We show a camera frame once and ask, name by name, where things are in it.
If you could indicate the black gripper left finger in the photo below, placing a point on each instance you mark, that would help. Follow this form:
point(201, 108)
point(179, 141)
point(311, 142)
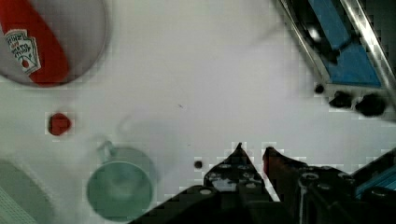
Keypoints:
point(233, 192)

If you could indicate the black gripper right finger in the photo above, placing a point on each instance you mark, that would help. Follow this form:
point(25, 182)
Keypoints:
point(326, 195)

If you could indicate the silver toaster oven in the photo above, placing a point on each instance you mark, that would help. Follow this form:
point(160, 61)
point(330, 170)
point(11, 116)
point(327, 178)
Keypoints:
point(350, 45)

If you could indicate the red strawberry on table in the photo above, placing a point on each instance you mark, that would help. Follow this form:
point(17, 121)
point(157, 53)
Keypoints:
point(59, 124)

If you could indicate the green colander basket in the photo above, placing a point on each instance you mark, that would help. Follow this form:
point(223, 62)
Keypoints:
point(23, 201)

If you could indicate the grey round plate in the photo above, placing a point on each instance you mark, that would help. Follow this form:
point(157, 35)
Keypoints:
point(79, 25)

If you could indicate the red ketchup bottle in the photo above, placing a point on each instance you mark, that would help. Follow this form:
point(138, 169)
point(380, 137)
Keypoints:
point(32, 44)

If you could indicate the green cup with handle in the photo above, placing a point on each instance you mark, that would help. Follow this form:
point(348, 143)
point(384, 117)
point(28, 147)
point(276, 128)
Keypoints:
point(122, 187)

